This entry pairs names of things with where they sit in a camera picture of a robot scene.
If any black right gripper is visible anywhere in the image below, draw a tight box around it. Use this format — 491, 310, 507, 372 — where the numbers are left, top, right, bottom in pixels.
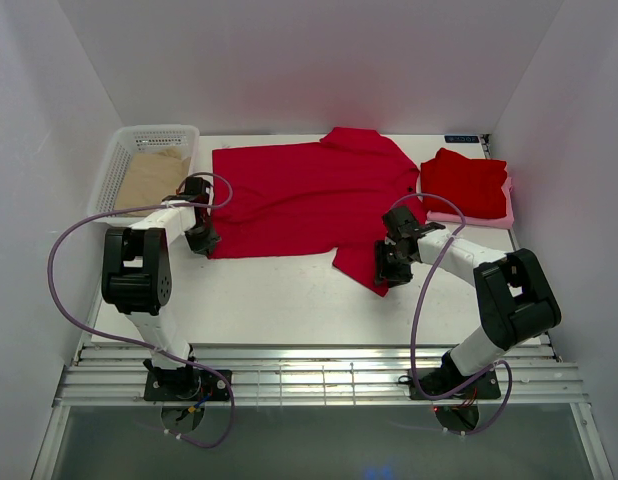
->
373, 239, 413, 289

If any red t shirt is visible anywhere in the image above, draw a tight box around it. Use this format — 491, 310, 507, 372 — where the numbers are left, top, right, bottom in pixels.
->
212, 127, 426, 296
420, 148, 508, 220

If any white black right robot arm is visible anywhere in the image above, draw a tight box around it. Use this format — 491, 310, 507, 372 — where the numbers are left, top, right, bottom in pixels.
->
374, 206, 562, 398

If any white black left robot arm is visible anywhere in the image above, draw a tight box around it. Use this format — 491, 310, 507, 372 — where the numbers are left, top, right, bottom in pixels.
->
101, 176, 220, 400

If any beige t shirt in basket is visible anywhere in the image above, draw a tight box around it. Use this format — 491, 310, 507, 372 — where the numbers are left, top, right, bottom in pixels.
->
114, 147, 191, 210

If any white plastic basket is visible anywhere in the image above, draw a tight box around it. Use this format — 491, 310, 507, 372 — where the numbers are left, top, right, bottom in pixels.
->
88, 124, 200, 215

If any folded red t shirt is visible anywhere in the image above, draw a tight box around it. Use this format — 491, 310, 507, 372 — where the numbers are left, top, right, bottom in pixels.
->
420, 148, 508, 220

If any folded pink t shirt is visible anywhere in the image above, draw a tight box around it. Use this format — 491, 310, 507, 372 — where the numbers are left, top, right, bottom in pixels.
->
427, 177, 515, 230

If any dark blue label sticker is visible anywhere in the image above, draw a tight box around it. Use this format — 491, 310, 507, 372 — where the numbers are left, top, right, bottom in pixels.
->
444, 135, 480, 144

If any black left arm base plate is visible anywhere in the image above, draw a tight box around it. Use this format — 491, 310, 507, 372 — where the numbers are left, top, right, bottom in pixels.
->
143, 367, 233, 403

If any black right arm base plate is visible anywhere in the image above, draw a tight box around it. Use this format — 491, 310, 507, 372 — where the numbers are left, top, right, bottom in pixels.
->
398, 368, 501, 400

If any aluminium table edge rail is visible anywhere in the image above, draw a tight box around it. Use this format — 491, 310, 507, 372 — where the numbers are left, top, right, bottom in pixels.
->
55, 341, 588, 407

